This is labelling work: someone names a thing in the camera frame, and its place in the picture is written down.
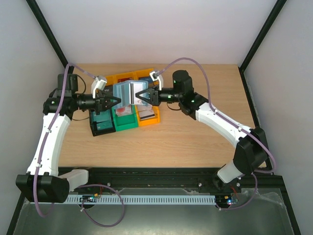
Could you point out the yellow bin back middle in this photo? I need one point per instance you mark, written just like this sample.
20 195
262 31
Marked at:
125 75

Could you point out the left black frame post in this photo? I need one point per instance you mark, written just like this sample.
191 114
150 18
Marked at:
38 14

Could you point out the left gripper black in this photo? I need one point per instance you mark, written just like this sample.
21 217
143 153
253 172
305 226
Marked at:
100 104

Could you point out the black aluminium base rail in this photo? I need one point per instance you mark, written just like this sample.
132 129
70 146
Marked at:
199 179

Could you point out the magnetic stripe white card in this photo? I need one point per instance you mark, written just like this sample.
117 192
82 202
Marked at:
146 115

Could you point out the white red circle card stack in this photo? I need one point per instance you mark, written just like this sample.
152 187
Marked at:
124 111

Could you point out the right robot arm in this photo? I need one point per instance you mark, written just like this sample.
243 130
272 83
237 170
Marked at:
250 144

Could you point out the yellow bin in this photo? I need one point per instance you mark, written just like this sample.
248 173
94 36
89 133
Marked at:
143 73
125 75
111 79
149 121

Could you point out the blue card holder wallet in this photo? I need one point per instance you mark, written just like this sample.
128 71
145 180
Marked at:
126 91

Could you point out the white slotted cable duct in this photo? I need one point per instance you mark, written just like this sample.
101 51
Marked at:
143 200

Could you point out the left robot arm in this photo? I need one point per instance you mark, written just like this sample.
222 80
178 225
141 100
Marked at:
42 182

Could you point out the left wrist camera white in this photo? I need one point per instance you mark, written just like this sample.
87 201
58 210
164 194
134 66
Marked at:
99 83

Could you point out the green bin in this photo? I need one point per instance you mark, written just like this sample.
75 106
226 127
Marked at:
126 122

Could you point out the yellow bin front right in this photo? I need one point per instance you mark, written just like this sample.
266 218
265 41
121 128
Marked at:
149 121

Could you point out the yellow bin back left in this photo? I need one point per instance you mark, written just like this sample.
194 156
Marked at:
111 79

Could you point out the black bin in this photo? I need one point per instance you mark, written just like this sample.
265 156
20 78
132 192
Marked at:
93 127

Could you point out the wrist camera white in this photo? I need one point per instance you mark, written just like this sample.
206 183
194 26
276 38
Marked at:
99 83
156 76

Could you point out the white pink VIP card stack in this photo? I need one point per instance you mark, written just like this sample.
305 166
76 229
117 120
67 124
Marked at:
142 108

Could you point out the teal vip card stack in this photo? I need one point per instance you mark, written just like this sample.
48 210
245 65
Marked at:
102 116
104 125

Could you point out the blue card stack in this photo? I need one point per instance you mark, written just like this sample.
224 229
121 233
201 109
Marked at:
146 78

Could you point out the yellow bin back right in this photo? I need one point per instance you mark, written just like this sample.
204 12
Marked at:
143 73

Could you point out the right black frame post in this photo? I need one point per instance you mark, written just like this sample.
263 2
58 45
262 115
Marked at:
278 6

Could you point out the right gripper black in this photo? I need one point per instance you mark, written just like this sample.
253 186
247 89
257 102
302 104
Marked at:
154 96

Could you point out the black frame post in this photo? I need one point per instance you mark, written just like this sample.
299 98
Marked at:
278 6
38 14

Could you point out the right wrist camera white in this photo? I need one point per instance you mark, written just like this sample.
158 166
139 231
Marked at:
156 76

